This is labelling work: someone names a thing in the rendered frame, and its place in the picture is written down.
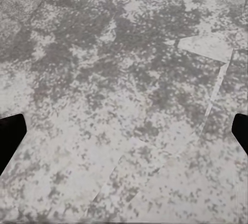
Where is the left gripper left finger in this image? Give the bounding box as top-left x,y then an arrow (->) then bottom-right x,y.
0,113 -> 27,175

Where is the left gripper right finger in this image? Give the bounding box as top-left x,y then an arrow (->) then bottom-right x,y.
231,113 -> 248,155

